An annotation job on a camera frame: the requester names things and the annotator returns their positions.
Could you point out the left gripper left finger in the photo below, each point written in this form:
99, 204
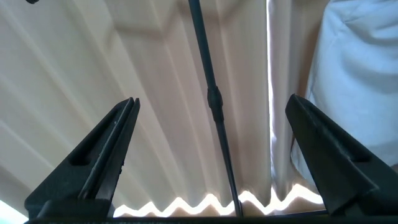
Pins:
93, 161

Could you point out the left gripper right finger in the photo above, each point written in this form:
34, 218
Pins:
335, 165

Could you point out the pale grey shorts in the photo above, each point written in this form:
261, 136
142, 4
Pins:
357, 77

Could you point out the black clothes rack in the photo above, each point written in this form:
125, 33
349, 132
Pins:
214, 99

